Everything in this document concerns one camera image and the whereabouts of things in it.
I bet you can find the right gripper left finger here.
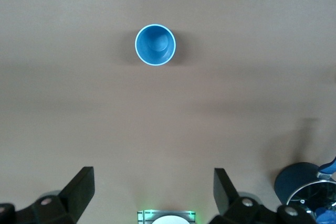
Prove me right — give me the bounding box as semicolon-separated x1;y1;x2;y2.
0;166;95;224

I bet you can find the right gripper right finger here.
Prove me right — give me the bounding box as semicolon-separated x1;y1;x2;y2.
209;167;318;224

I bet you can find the blue plastic cup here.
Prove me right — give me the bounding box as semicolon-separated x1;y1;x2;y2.
134;24;176;66

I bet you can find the glass lid with blue knob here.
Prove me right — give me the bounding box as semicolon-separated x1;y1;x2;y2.
286;178;336;224

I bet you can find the brown table cover sheet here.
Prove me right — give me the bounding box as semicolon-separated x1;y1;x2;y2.
0;0;336;224

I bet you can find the dark saucepan with blue handle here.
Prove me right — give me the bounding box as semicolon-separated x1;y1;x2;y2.
274;155;336;209

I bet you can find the metal base plate green light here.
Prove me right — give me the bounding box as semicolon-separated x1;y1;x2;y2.
137;209;196;224

